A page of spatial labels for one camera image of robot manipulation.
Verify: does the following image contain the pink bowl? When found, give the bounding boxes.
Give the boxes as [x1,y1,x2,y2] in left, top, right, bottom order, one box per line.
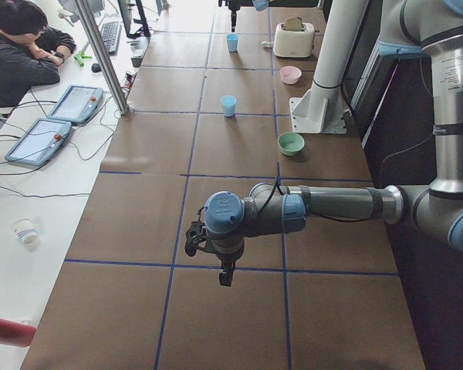
[279,66,302,85]

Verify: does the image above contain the green tool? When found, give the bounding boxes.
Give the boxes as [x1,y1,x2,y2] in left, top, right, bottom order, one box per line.
[74,51,92,68]

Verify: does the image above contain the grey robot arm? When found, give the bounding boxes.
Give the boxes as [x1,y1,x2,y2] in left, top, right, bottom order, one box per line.
[218,0,323,33]
[184,1,463,286]

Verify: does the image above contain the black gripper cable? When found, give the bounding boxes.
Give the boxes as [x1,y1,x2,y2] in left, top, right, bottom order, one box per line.
[254,176,371,224]

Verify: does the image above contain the black keyboard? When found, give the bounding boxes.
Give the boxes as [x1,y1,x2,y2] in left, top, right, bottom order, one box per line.
[100,22,122,56]

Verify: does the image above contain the cream toaster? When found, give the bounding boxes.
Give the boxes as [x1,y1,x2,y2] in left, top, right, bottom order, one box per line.
[273,22,316,58]

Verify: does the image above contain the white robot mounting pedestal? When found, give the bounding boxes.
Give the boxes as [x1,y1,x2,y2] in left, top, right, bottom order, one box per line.
[289,0,369,134]

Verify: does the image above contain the black computer mouse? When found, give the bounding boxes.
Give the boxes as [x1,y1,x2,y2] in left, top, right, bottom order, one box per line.
[91,63,101,73]

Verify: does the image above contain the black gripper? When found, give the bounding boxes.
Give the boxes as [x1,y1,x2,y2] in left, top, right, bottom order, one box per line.
[184,221,235,286]

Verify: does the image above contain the black monitor stand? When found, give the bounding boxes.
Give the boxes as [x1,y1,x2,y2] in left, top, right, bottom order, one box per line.
[117,0,151,39]

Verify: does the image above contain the white paper cup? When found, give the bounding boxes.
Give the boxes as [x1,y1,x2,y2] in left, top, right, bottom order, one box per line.
[11,218,39,245]

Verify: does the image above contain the light blue cup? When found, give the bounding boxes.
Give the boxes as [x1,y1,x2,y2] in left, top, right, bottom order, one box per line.
[226,33,238,52]
[221,95,237,117]

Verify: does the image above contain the blue teach pendant tablet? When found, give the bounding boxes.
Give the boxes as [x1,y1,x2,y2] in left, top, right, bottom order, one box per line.
[5,118,72,167]
[48,85,103,126]

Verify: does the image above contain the mint green bowl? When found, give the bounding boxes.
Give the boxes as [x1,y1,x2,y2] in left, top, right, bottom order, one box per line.
[278,132,305,156]

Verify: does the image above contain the aluminium frame post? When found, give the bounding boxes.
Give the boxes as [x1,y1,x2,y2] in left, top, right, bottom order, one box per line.
[74,0,130,116]

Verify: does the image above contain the toast slice in toaster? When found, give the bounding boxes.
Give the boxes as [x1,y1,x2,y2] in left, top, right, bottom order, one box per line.
[284,17,302,32]

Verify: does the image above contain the seated person in black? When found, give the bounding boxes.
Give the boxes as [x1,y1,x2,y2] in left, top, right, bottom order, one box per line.
[0,1,76,108]

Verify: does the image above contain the red bottle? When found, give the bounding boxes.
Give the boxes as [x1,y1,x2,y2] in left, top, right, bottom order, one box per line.
[0,318,36,348]

